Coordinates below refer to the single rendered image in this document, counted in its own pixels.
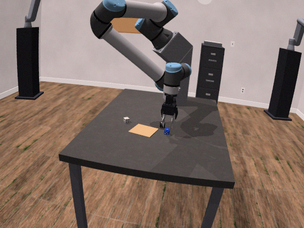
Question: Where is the tan flat mat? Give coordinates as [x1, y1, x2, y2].
[129, 124, 158, 138]

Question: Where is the blue die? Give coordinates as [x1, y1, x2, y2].
[164, 128, 170, 135]

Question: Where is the white die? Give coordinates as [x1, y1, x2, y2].
[123, 117, 130, 123]

